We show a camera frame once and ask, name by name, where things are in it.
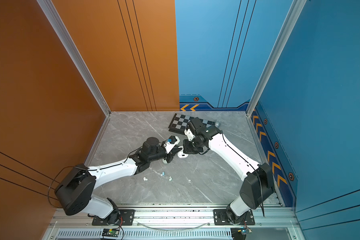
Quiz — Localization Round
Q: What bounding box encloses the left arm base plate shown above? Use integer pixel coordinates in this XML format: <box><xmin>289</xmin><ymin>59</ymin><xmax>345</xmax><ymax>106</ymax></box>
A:
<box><xmin>92</xmin><ymin>209</ymin><xmax>136</xmax><ymax>227</ymax></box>

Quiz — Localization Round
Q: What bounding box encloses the green circuit board left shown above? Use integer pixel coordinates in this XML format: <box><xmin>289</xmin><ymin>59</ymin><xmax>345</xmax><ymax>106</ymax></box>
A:
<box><xmin>101</xmin><ymin>228</ymin><xmax>121</xmax><ymax>240</ymax></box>

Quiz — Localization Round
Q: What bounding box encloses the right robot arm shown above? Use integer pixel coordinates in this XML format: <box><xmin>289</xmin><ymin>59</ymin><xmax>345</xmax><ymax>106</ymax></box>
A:
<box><xmin>183</xmin><ymin>126</ymin><xmax>275</xmax><ymax>225</ymax></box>

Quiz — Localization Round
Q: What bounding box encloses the right aluminium corner post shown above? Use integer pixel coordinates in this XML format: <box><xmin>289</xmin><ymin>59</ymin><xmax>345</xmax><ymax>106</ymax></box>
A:
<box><xmin>246</xmin><ymin>0</ymin><xmax>307</xmax><ymax>117</ymax></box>

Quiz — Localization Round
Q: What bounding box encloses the aluminium front rail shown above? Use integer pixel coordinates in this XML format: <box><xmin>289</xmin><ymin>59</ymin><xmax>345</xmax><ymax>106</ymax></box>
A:
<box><xmin>48</xmin><ymin>204</ymin><xmax>300</xmax><ymax>229</ymax></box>

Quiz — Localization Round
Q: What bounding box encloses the white earbud case front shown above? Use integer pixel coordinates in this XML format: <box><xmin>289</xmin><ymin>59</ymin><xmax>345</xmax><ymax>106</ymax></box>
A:
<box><xmin>177</xmin><ymin>152</ymin><xmax>189</xmax><ymax>159</ymax></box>

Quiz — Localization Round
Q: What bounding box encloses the green circuit board right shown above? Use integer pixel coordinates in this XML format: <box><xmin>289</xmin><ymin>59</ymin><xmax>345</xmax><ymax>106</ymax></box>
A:
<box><xmin>238</xmin><ymin>228</ymin><xmax>253</xmax><ymax>236</ymax></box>

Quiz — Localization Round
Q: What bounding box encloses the aluminium corner post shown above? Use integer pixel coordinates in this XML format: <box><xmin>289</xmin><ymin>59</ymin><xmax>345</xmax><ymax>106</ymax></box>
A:
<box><xmin>37</xmin><ymin>0</ymin><xmax>111</xmax><ymax>117</ymax></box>
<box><xmin>246</xmin><ymin>0</ymin><xmax>307</xmax><ymax>117</ymax></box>

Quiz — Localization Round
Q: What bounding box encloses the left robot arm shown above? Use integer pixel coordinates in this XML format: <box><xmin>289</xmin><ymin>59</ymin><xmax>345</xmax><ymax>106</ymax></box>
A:
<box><xmin>54</xmin><ymin>136</ymin><xmax>182</xmax><ymax>225</ymax></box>

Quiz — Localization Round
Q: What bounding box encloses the green circuit board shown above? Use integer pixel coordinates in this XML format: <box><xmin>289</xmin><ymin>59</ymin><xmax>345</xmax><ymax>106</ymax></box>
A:
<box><xmin>238</xmin><ymin>228</ymin><xmax>253</xmax><ymax>236</ymax></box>
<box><xmin>101</xmin><ymin>228</ymin><xmax>121</xmax><ymax>240</ymax></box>

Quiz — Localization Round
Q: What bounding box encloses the black white chessboard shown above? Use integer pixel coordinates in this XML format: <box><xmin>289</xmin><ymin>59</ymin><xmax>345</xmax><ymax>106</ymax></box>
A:
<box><xmin>168</xmin><ymin>113</ymin><xmax>216</xmax><ymax>135</ymax></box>

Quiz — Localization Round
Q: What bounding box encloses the left aluminium corner post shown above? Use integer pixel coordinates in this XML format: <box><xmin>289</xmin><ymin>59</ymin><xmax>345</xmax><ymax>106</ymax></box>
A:
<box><xmin>37</xmin><ymin>0</ymin><xmax>111</xmax><ymax>117</ymax></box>

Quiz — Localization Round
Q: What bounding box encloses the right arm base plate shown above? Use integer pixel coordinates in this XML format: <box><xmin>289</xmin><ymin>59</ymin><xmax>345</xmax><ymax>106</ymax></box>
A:
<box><xmin>213</xmin><ymin>209</ymin><xmax>256</xmax><ymax>226</ymax></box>

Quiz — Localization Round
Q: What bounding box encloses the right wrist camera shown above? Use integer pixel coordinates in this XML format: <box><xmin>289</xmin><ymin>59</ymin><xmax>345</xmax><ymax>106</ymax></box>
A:
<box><xmin>184</xmin><ymin>117</ymin><xmax>207</xmax><ymax>141</ymax></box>

